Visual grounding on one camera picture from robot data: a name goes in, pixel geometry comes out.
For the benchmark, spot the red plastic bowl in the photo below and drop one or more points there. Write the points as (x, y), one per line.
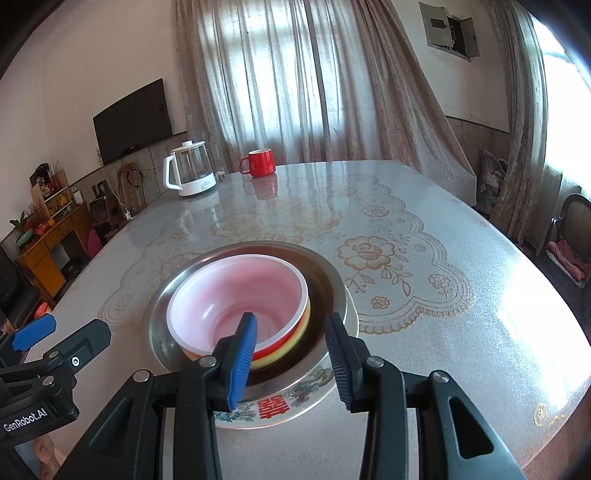
(231, 290)

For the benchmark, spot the wall electrical box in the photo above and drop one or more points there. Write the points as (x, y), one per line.
(436, 27)

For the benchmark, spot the pink bag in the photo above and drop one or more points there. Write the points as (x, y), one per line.
(94, 244)

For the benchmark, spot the dark armchair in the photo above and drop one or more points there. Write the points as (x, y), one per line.
(575, 217)

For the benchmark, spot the stainless steel bowl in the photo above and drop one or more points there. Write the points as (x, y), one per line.
(159, 332)

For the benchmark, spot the large white printed plate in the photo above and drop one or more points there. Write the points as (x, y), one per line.
(277, 406)

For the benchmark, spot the white jar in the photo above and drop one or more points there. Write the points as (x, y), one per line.
(79, 197)

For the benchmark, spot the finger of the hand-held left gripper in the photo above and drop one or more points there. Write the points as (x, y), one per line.
(87, 339)
(32, 332)

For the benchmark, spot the wide beige curtain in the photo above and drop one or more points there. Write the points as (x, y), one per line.
(323, 69)

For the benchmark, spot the person's left hand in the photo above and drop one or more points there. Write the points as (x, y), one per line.
(46, 454)

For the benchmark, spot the carved wooden chair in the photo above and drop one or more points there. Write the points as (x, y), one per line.
(134, 184)

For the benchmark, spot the floral cushion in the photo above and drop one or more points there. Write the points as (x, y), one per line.
(491, 180)

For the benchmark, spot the pink cloth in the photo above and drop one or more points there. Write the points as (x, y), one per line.
(570, 258)

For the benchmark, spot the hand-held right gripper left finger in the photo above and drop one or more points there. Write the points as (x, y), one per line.
(242, 360)

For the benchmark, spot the white electric kettle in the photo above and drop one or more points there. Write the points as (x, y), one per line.
(194, 184)

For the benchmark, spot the yellow bowl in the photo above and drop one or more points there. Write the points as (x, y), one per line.
(295, 334)

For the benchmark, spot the large window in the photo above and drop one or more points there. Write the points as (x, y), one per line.
(570, 92)

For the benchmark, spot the black television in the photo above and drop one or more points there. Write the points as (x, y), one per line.
(134, 122)

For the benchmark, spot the wooden shelf unit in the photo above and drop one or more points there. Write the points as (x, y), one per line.
(51, 194)

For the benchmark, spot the yellow wooden cabinet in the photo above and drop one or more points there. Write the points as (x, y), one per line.
(41, 258)

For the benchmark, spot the black sofa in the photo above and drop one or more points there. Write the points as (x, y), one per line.
(14, 295)

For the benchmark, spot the red mug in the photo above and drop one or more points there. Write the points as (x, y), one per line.
(261, 164)

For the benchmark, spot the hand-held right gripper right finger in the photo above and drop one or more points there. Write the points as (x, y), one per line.
(336, 360)

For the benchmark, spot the narrow beige curtain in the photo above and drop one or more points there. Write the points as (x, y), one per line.
(521, 115)

